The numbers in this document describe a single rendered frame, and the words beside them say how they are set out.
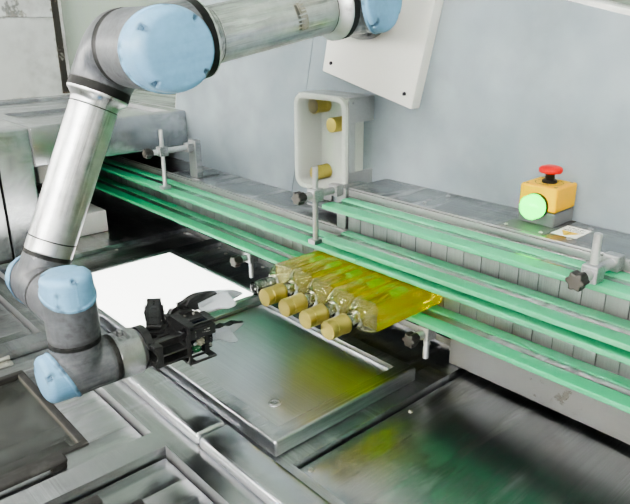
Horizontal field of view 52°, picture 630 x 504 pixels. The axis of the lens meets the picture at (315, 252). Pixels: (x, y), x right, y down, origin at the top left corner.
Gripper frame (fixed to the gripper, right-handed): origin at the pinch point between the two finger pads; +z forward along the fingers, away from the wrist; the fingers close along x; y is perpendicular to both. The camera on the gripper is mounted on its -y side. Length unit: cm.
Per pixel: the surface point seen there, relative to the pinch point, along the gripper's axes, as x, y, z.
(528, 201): 20, 34, 38
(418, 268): 6.2, 19.4, 27.9
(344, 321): 0.9, 18.5, 9.9
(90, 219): -11, -104, 17
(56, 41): 32, -370, 115
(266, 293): 1.2, 0.8, 6.9
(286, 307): 0.3, 6.6, 6.9
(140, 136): 15, -93, 31
